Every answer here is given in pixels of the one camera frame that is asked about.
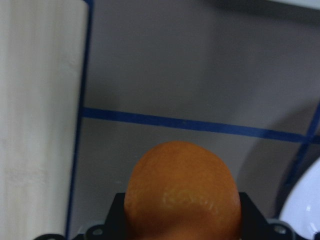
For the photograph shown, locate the white round plate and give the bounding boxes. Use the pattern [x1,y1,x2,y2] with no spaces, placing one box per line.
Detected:
[279,159,320,240]

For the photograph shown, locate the orange fruit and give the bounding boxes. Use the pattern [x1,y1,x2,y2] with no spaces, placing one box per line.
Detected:
[124,141,242,240]

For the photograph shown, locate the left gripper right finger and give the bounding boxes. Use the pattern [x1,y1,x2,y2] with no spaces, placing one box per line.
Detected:
[239,192,298,240]

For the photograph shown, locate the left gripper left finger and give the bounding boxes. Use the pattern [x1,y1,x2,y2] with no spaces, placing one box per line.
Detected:
[65,192,131,240]

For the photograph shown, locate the bamboo cutting board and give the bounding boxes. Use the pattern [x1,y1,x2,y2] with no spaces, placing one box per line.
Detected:
[0,0,89,240]

